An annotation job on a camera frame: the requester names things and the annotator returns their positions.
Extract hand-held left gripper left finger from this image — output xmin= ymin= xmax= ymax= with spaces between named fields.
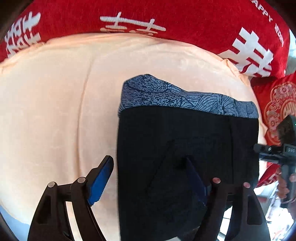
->
xmin=27 ymin=155 xmax=114 ymax=241

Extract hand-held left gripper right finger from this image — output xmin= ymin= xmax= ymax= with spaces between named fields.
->
xmin=184 ymin=157 xmax=271 ymax=241

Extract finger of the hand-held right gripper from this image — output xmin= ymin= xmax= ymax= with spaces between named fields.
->
xmin=253 ymin=144 xmax=282 ymax=161

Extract black pants with blue waistband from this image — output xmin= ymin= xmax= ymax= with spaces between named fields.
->
xmin=116 ymin=74 xmax=259 ymax=241

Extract person's right hand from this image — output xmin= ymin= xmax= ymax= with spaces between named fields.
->
xmin=276 ymin=167 xmax=296 ymax=197

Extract red floral cushion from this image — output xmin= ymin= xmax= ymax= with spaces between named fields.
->
xmin=251 ymin=74 xmax=296 ymax=186

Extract peach blanket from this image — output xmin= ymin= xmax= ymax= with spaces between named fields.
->
xmin=0 ymin=32 xmax=266 ymax=241

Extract red printed blanket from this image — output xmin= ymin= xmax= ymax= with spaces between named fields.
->
xmin=0 ymin=0 xmax=292 ymax=79

